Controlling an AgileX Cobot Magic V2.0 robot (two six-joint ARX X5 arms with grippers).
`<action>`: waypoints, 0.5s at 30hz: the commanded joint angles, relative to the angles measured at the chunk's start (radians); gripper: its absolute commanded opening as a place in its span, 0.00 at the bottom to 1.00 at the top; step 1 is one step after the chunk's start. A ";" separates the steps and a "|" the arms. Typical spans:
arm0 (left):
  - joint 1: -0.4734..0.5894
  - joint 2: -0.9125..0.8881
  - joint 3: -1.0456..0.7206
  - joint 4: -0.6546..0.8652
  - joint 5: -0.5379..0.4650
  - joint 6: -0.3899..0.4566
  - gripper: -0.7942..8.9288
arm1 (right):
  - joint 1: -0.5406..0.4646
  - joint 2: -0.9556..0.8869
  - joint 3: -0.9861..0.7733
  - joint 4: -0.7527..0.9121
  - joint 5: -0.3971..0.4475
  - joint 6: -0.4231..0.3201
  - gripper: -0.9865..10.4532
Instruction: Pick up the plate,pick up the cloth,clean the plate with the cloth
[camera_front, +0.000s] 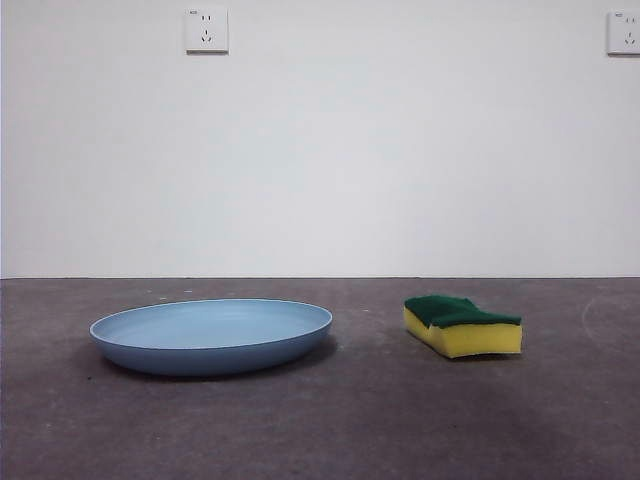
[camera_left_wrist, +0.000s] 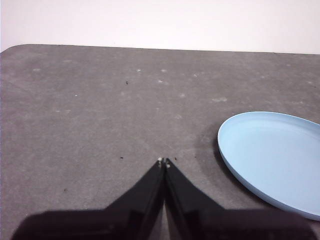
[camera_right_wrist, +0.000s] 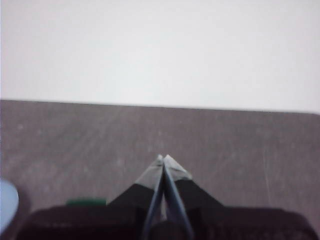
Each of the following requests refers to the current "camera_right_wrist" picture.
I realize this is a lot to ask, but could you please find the yellow green scouring sponge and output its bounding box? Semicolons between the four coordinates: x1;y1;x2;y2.
66;197;107;207

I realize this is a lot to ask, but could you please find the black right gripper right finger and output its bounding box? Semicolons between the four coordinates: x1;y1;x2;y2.
164;154;319;240

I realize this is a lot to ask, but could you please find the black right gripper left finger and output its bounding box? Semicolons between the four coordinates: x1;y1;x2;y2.
16;154;165;240

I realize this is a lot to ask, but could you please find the light blue round plate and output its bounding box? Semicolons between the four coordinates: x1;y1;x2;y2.
0;179;20;226

